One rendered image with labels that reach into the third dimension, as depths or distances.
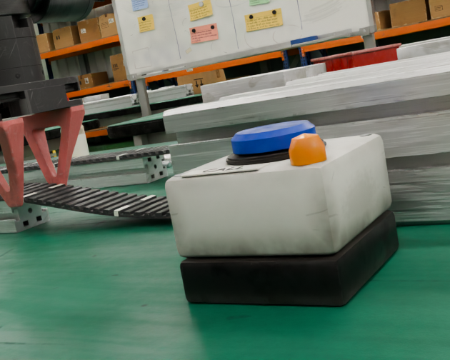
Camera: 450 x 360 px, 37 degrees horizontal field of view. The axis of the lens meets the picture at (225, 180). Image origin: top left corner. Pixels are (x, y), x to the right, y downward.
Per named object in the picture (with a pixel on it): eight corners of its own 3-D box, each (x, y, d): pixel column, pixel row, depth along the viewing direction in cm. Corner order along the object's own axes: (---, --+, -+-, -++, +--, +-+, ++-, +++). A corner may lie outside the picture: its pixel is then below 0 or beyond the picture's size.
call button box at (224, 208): (184, 304, 32) (158, 173, 31) (275, 242, 40) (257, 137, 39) (345, 308, 28) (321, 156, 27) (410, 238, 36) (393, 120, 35)
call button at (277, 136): (221, 179, 32) (213, 137, 31) (261, 162, 35) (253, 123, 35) (298, 172, 30) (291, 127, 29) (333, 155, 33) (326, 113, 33)
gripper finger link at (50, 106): (103, 183, 62) (81, 81, 61) (47, 203, 56) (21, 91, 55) (49, 188, 66) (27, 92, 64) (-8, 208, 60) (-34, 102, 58)
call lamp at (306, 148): (284, 166, 28) (279, 138, 28) (299, 159, 29) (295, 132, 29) (318, 163, 27) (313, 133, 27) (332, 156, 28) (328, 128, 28)
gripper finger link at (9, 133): (84, 190, 60) (61, 84, 59) (24, 211, 54) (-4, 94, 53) (30, 195, 64) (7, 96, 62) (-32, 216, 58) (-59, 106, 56)
